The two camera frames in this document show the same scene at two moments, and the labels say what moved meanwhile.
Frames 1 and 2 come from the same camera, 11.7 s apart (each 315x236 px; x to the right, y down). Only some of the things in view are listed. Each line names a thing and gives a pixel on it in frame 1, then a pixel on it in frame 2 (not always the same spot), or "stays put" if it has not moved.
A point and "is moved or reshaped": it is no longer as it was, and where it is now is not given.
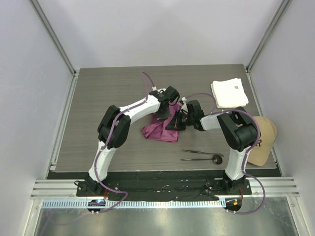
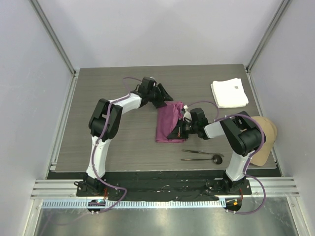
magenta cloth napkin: x=156 y=130 is moved or reshaped
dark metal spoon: x=217 y=159 stays put
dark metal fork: x=202 y=152 stays put
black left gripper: x=160 y=117 → x=161 y=102
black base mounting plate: x=163 y=186 stays put
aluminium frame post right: x=281 y=11 stays put
